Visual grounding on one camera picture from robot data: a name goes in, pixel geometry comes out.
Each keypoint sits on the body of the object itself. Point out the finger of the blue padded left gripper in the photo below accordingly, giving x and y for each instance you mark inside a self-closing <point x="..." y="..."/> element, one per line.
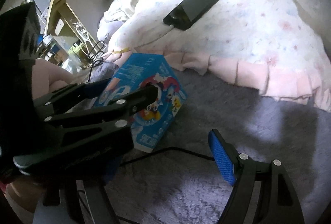
<point x="69" y="96"/>

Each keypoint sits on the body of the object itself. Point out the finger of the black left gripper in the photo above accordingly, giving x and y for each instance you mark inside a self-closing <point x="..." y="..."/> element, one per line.
<point x="115" y="114"/>

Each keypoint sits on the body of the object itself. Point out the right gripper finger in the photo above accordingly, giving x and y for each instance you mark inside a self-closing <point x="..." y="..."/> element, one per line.
<point x="278" y="201"/>

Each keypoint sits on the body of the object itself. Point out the blue cartoon tissue box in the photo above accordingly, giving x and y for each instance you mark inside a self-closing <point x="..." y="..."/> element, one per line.
<point x="152" y="77"/>

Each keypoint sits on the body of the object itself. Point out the wooden side table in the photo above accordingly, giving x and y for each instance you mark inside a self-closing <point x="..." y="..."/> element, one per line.
<point x="81" y="16"/>

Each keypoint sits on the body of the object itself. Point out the black smartphone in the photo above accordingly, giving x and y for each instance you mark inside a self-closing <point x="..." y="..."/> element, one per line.
<point x="188" y="12"/>

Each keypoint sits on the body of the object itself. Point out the floral white blanket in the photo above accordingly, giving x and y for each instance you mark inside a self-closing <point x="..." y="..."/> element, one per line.
<point x="262" y="44"/>

